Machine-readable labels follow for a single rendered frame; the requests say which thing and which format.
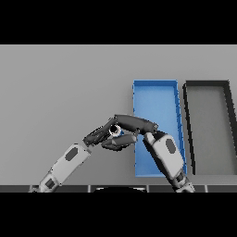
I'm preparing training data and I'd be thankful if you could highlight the right robot hand dark grey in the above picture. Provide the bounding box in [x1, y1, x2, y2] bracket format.
[100, 114, 160, 152]

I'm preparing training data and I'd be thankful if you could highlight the left robot hand dark grey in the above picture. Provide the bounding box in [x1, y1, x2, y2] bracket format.
[81, 118, 118, 148]

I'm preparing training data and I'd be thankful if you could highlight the blue pipe with pale ring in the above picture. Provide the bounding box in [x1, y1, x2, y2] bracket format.
[108, 124, 125, 139]

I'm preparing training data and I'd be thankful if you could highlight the blue bin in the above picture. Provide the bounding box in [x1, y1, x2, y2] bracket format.
[131, 79, 188, 179]

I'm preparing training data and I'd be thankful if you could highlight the dark grey bin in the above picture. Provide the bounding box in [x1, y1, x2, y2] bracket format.
[181, 80, 237, 177]

